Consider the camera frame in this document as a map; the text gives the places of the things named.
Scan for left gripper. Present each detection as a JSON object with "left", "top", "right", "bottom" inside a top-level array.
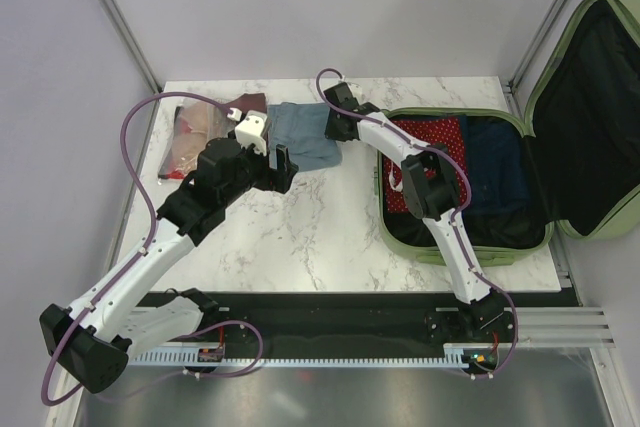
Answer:
[{"left": 220, "top": 139, "right": 298, "bottom": 206}]

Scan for light blue cloth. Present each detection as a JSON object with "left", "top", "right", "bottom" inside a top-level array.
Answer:
[{"left": 267, "top": 102, "right": 342, "bottom": 172}]

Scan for clear bag with beige bra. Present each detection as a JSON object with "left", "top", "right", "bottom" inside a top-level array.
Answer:
[{"left": 158, "top": 99, "right": 236, "bottom": 180}]

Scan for red polka dot garment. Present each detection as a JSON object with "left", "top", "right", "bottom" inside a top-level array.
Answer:
[{"left": 384, "top": 116, "right": 469, "bottom": 216}]

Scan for dark blue jeans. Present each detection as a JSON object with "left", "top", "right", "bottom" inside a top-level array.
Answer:
[{"left": 464, "top": 116, "right": 531, "bottom": 217}]

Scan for clear bag with maroon clothes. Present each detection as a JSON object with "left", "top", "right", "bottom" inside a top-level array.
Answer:
[{"left": 226, "top": 93, "right": 267, "bottom": 122}]

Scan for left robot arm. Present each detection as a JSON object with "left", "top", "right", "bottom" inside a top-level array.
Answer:
[{"left": 39, "top": 138, "right": 298, "bottom": 394}]

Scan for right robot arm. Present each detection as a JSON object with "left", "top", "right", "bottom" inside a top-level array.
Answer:
[{"left": 318, "top": 81, "right": 518, "bottom": 343}]

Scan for green open suitcase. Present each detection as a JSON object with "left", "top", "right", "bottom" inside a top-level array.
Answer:
[{"left": 390, "top": 0, "right": 639, "bottom": 267}]

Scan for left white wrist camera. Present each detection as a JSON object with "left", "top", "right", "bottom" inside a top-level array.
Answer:
[{"left": 233, "top": 110, "right": 269, "bottom": 156}]

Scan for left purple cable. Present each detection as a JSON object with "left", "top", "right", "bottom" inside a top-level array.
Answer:
[{"left": 40, "top": 91, "right": 236, "bottom": 406}]

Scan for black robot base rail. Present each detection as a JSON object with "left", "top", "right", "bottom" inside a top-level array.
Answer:
[{"left": 169, "top": 290, "right": 521, "bottom": 363}]

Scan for right aluminium frame post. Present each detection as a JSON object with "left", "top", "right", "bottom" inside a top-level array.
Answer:
[{"left": 505, "top": 0, "right": 640, "bottom": 93}]

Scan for aluminium frame post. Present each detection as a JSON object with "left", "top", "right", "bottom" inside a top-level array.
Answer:
[
  {"left": 505, "top": 0, "right": 640, "bottom": 93},
  {"left": 98, "top": 0, "right": 162, "bottom": 93}
]

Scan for left aluminium frame post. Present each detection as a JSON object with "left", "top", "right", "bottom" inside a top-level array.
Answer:
[{"left": 98, "top": 0, "right": 162, "bottom": 93}]

